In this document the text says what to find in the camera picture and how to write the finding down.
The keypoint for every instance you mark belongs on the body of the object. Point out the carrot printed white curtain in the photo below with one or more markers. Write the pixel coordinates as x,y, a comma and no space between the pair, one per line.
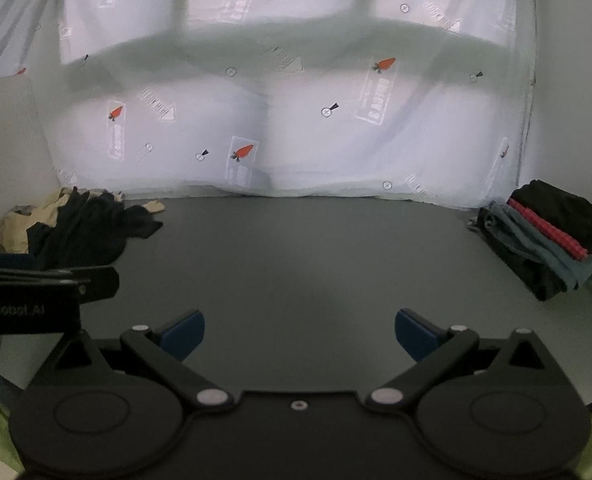
286,85

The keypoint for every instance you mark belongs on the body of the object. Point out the grey cloth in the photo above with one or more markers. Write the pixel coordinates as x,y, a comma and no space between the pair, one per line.
23,209

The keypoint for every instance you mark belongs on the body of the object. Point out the white foam board panel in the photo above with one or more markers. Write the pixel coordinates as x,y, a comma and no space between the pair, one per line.
10,150

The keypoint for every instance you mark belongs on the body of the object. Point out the dark navy garment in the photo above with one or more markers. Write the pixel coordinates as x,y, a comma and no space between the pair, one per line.
80,235

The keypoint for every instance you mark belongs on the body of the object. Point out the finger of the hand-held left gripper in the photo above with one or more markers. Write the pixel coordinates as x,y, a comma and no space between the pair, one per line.
95,280
0,260

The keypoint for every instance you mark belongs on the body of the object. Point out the dark grey folded garment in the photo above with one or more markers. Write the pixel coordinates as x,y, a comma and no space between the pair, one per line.
526,271

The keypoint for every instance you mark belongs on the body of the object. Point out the black garment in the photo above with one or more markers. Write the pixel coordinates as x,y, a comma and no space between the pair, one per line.
561,210

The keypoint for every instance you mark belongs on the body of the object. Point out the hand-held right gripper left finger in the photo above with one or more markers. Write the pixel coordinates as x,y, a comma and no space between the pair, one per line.
183,335

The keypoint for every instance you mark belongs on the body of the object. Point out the teal folded garment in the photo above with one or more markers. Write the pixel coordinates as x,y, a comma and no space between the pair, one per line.
541,251

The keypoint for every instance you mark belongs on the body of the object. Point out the beige garment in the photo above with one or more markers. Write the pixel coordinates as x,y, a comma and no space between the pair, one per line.
13,232

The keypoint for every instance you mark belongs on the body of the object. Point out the red textured folded garment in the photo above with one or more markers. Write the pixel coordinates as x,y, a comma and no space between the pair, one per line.
551,232

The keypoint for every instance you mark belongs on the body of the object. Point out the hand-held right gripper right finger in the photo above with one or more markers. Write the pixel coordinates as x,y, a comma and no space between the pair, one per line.
418,335

